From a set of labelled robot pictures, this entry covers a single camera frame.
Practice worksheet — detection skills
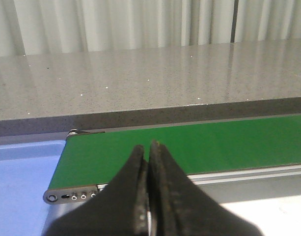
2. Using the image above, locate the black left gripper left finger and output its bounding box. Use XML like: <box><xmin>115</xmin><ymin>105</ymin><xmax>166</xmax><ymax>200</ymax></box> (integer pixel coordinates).
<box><xmin>44</xmin><ymin>145</ymin><xmax>148</xmax><ymax>236</ymax></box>

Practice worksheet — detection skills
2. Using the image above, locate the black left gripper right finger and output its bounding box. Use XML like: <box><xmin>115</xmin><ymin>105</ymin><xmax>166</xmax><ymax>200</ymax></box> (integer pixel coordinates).
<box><xmin>149</xmin><ymin>141</ymin><xmax>262</xmax><ymax>236</ymax></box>

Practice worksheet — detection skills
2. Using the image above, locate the steel left roller end plate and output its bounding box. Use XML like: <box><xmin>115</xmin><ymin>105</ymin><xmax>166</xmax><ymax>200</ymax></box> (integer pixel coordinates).
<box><xmin>43</xmin><ymin>185</ymin><xmax>99</xmax><ymax>205</ymax></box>

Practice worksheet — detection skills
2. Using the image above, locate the green conveyor belt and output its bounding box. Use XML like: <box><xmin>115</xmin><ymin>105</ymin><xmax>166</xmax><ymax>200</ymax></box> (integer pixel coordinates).
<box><xmin>49</xmin><ymin>115</ymin><xmax>301</xmax><ymax>189</ymax></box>

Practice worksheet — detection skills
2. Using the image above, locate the blue plastic bin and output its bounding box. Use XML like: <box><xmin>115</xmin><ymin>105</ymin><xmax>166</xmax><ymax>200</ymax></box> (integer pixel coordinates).
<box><xmin>0</xmin><ymin>141</ymin><xmax>65</xmax><ymax>236</ymax></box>

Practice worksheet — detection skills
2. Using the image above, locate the dark grey stone counter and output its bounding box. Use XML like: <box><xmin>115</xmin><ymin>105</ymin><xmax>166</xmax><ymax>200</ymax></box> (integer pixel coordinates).
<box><xmin>0</xmin><ymin>39</ymin><xmax>301</xmax><ymax>137</ymax></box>

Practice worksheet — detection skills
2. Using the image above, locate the grey pleated curtain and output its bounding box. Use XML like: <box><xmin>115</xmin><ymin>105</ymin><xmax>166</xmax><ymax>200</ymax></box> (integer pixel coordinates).
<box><xmin>0</xmin><ymin>0</ymin><xmax>301</xmax><ymax>57</ymax></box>

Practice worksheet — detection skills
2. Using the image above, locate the aluminium conveyor side rail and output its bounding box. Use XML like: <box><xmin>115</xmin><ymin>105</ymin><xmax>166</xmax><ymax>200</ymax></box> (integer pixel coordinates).
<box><xmin>97</xmin><ymin>164</ymin><xmax>301</xmax><ymax>191</ymax></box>

